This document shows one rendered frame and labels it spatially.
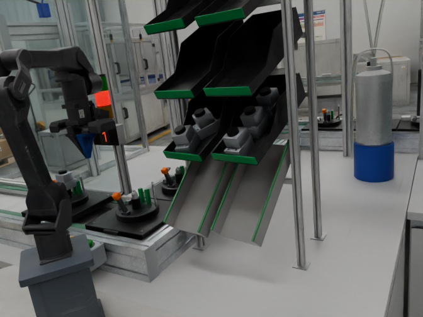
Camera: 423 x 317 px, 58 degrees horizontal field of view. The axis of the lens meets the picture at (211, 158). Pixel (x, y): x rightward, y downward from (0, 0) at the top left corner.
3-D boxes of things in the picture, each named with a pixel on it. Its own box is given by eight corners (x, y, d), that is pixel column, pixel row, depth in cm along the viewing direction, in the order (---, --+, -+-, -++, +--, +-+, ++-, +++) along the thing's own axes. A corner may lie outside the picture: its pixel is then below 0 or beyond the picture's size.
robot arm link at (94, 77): (76, 50, 91) (99, 48, 102) (46, 53, 93) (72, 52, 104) (85, 98, 94) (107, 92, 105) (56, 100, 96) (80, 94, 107)
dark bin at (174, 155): (202, 163, 96) (190, 139, 92) (166, 158, 104) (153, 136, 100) (255, 98, 111) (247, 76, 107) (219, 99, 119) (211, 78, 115)
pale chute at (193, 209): (208, 238, 100) (198, 232, 97) (172, 228, 108) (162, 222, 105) (245, 144, 109) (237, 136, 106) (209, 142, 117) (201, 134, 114)
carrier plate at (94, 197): (66, 225, 128) (64, 219, 127) (22, 217, 140) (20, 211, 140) (116, 198, 148) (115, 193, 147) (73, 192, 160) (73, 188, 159)
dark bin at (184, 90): (194, 99, 92) (180, 72, 88) (157, 99, 100) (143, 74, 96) (250, 41, 107) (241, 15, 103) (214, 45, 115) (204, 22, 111)
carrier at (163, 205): (143, 241, 110) (136, 200, 107) (85, 230, 122) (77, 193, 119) (189, 208, 130) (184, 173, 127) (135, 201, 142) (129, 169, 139)
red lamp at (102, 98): (104, 105, 133) (101, 92, 132) (93, 106, 135) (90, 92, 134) (114, 103, 137) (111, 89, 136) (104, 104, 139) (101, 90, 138)
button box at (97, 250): (89, 273, 106) (85, 253, 105) (41, 260, 117) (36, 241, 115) (107, 260, 112) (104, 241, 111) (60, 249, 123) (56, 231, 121)
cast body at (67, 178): (63, 192, 138) (59, 173, 136) (55, 191, 140) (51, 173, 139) (81, 183, 145) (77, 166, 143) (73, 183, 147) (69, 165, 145)
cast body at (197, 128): (201, 140, 104) (191, 119, 100) (196, 134, 107) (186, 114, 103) (228, 125, 104) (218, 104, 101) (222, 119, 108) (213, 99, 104)
